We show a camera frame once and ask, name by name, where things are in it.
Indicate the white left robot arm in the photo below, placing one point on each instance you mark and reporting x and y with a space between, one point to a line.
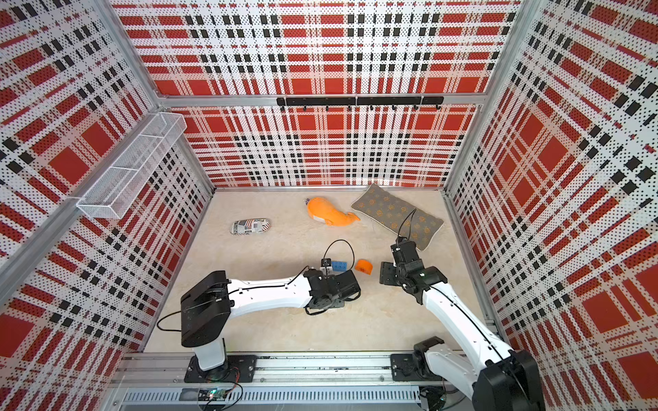
206 308

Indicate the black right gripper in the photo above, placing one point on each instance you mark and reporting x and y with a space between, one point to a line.
386 273

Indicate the grey patterned cushion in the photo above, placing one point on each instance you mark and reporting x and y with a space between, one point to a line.
399 216

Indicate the orange round lego piece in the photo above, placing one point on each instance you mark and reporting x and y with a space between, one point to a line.
364 266

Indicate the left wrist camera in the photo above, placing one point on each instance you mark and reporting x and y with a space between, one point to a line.
326 264

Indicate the white wire mesh basket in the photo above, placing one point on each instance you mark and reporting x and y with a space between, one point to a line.
115 191

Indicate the blue lego brick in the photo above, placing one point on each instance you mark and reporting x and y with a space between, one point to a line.
339 266

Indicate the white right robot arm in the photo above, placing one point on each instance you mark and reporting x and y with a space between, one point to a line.
490 372

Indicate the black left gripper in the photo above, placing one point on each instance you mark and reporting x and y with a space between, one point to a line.
339 304

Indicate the green circuit board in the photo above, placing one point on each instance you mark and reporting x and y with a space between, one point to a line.
211 395

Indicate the black hook rail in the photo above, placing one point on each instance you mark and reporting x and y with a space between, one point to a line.
360 101

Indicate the orange plush toy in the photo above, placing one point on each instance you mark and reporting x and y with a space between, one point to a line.
322 210

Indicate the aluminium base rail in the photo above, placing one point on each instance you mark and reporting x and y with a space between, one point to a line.
348 380

